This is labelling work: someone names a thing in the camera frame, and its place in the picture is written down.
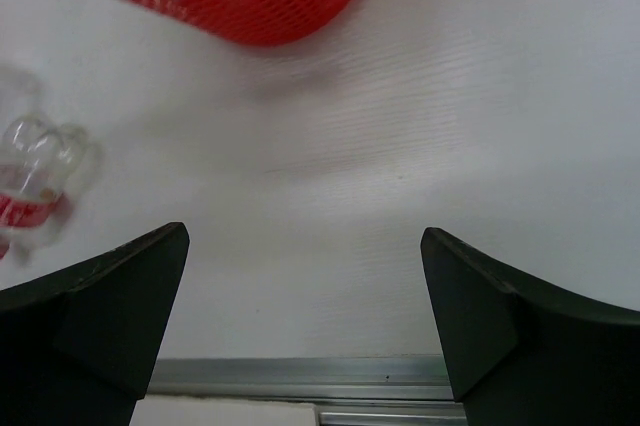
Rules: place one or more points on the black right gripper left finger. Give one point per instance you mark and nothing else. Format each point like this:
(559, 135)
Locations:
(79, 345)

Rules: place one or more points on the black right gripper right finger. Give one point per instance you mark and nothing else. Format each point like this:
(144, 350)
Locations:
(521, 351)

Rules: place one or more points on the clear bottle red label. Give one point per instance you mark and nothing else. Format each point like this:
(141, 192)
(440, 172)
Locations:
(46, 170)

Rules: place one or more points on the large clear plastic bottle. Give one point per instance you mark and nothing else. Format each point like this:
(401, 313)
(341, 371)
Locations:
(20, 89)

